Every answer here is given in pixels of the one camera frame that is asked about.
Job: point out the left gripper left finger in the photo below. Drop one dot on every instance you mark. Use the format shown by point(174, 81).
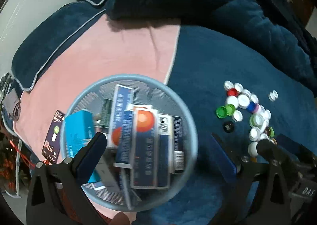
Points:
point(44, 205)

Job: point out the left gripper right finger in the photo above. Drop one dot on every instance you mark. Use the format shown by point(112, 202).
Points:
point(258, 192)

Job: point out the white ribbed lid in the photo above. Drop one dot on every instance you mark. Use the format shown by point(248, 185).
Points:
point(252, 149)

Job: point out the smartphone purple screen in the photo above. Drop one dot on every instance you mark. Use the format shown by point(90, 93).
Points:
point(51, 146)

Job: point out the cyan box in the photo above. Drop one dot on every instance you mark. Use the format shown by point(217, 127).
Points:
point(84, 145)

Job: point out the white cap pair right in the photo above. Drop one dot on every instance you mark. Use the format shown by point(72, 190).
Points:
point(275, 94)

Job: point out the white cap pair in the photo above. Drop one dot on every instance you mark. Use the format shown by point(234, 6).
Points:
point(275, 94)
point(271, 97)

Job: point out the white cap pair left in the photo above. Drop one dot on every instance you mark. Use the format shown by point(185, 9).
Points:
point(271, 97)

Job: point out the blue cap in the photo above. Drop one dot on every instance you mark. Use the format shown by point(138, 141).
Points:
point(252, 107)

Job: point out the black cap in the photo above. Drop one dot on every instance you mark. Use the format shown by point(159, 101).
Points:
point(228, 126)

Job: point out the green flip cap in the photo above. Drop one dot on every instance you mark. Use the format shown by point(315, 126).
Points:
point(224, 111)

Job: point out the red cap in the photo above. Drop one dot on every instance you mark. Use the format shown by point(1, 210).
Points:
point(232, 92)

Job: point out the blue mesh basket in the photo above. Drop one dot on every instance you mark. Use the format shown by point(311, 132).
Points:
point(107, 99)

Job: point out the blue orange medicine box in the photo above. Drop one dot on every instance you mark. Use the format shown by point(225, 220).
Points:
point(144, 149)

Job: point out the dark blue plush blanket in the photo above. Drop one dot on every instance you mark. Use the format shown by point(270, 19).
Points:
point(267, 26)

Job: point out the dark blue pillow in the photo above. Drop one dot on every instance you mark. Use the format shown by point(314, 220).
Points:
point(50, 39)

